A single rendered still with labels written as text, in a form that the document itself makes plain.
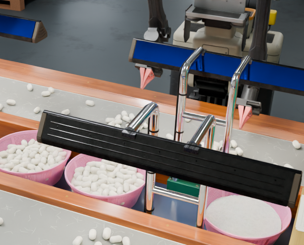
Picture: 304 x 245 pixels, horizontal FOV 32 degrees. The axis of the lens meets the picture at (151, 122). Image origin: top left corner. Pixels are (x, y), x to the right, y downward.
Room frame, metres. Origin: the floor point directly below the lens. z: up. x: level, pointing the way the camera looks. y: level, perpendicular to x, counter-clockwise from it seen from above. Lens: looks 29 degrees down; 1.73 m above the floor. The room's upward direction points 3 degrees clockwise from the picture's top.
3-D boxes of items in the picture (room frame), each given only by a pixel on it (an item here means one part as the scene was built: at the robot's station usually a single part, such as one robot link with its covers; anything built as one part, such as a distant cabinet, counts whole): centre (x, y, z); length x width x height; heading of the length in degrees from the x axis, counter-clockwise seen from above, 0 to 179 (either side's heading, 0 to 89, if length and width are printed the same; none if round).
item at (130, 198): (1.39, 0.13, 0.72); 0.27 x 0.27 x 0.10
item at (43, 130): (1.04, -0.03, 1.08); 0.62 x 0.08 x 0.07; 70
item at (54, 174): (1.49, 0.39, 0.72); 0.27 x 0.27 x 0.10
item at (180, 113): (1.49, -0.19, 0.90); 0.20 x 0.19 x 0.45; 70
